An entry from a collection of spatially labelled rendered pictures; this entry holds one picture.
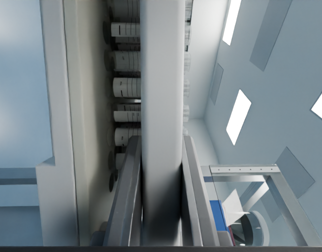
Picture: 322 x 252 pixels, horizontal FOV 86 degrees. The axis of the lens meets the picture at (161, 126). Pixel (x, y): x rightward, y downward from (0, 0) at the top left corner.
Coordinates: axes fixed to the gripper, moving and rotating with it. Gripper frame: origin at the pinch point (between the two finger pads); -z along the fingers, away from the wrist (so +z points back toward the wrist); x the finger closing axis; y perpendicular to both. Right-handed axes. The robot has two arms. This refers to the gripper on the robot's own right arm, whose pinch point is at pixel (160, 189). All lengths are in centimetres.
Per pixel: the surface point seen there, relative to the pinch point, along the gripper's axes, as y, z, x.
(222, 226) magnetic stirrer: 73, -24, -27
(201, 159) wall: 402, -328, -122
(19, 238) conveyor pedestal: 83, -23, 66
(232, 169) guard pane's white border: 62, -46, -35
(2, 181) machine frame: 64, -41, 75
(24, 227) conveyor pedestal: 83, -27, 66
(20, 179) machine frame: 63, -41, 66
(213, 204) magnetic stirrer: 73, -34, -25
